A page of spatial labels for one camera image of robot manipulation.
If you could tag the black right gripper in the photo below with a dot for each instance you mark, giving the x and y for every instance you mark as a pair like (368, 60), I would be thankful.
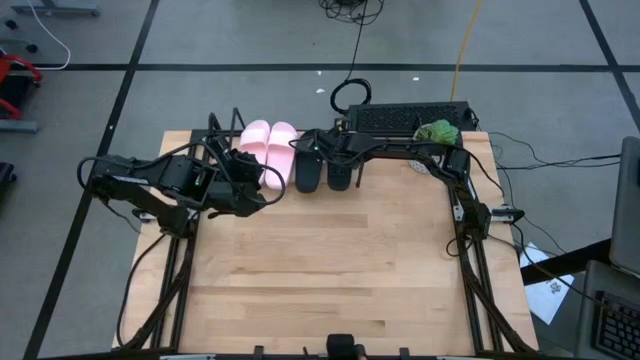
(340, 150)

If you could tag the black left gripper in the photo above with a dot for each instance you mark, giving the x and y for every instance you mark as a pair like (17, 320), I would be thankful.
(247, 170)

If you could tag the black slide sandal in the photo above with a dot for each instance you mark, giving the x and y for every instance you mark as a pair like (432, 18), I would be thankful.
(340, 179)
(308, 177)

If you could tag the pink slide sandal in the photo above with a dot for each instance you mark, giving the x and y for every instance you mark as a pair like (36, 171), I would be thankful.
(255, 140)
(282, 150)

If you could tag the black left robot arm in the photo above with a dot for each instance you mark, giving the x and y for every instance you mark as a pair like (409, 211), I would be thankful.
(150, 177)

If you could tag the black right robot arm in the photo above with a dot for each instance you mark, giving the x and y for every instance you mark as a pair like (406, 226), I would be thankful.
(465, 200)

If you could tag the green potted plant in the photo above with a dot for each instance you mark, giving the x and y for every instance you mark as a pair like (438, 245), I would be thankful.
(437, 132)

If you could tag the small black box device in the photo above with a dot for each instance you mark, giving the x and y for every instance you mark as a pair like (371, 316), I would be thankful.
(341, 346)

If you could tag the grey floor plate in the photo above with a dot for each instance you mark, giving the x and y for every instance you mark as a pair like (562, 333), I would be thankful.
(17, 126)

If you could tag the black caster wheel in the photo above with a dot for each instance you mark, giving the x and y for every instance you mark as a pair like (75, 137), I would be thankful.
(10, 24)
(31, 48)

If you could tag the grey metal base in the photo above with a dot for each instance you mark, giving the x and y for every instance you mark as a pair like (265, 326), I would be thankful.
(55, 7)

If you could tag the red metal equipment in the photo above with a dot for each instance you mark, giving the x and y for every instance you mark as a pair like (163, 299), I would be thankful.
(20, 61)

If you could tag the white paper sheet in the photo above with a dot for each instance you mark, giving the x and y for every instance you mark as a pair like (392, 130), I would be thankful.
(547, 300)

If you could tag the black desk beam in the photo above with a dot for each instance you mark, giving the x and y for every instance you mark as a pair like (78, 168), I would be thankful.
(575, 259)

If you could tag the grey laptop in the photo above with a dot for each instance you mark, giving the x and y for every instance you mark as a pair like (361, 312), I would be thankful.
(627, 210)

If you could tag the grey desk surface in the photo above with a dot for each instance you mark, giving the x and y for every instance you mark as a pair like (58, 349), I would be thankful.
(585, 320)

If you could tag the black keyboard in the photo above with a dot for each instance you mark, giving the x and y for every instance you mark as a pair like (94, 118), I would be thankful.
(620, 330)

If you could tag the wooden shelf with black frame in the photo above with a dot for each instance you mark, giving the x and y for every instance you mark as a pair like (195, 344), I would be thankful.
(358, 175)

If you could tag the black aluminium support frame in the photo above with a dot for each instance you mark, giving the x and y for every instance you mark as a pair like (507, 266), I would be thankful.
(480, 295)
(172, 300)

